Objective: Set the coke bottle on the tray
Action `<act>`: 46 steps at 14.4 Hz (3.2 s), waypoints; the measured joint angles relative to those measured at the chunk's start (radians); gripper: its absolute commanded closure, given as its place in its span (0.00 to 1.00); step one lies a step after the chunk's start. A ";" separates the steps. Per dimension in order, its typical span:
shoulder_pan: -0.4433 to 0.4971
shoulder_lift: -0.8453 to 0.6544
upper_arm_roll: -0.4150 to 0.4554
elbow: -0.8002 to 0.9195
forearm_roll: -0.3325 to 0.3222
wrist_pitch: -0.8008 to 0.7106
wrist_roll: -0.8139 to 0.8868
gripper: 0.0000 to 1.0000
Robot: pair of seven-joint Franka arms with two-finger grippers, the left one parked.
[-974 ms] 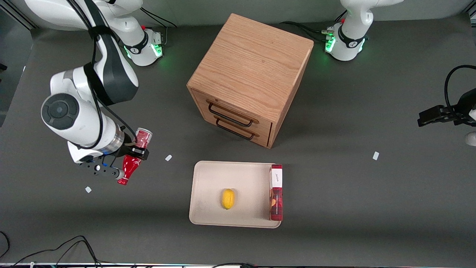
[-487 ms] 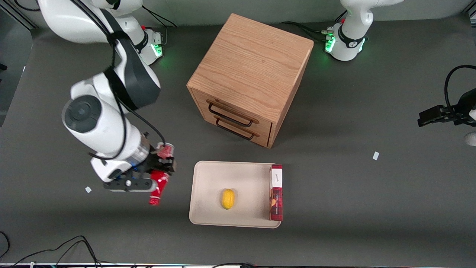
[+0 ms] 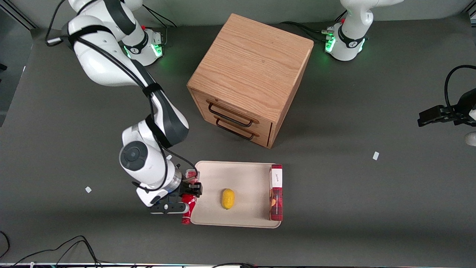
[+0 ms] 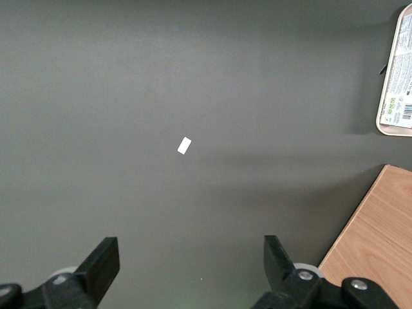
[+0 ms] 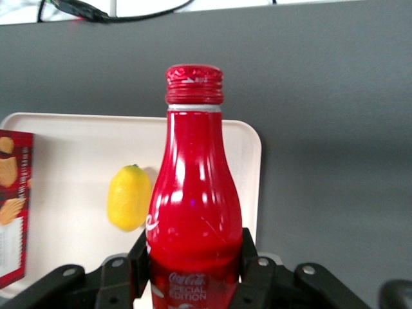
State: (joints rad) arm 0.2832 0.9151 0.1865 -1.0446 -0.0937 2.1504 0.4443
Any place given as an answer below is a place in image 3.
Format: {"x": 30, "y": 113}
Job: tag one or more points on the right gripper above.
{"x": 188, "y": 188}

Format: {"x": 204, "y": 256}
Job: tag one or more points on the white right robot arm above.
{"x": 96, "y": 59}

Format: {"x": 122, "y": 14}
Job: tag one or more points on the red snack box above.
{"x": 276, "y": 204}

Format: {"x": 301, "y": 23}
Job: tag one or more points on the wooden drawer front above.
{"x": 202, "y": 97}
{"x": 260, "y": 136}

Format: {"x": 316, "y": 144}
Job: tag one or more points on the red soda can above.
{"x": 187, "y": 213}

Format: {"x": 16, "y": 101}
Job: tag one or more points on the yellow lemon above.
{"x": 228, "y": 199}

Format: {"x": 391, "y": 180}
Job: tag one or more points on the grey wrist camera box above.
{"x": 169, "y": 208}

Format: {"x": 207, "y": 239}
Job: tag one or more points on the beige plastic tray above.
{"x": 245, "y": 178}

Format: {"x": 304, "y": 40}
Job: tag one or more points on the wooden drawer cabinet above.
{"x": 253, "y": 63}

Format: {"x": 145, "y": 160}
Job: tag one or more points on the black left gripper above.
{"x": 462, "y": 111}

